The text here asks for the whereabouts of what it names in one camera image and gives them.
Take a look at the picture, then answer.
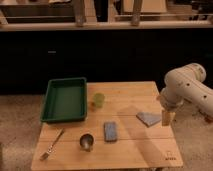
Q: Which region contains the blue-grey towel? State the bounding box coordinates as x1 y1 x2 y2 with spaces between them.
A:
136 112 161 127

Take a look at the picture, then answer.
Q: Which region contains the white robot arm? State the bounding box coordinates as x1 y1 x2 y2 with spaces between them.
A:
158 63 213 126

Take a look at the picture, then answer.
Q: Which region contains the green plastic tray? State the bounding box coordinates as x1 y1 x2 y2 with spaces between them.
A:
40 77 87 123

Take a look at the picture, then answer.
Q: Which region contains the wooden table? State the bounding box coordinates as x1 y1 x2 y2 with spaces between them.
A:
31 82 183 171

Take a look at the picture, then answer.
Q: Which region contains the blue sponge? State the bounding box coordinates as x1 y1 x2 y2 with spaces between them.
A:
104 122 117 142

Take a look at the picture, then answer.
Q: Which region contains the green plastic cup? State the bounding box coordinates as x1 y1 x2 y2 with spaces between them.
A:
93 93 105 108

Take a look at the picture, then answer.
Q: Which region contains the small metal cup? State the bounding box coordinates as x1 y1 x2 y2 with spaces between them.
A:
80 134 94 152

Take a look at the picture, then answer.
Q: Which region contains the metal fork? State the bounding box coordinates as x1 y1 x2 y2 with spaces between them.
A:
39 129 65 161

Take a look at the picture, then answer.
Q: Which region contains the wooden rail shelf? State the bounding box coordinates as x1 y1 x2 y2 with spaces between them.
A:
0 0 213 31

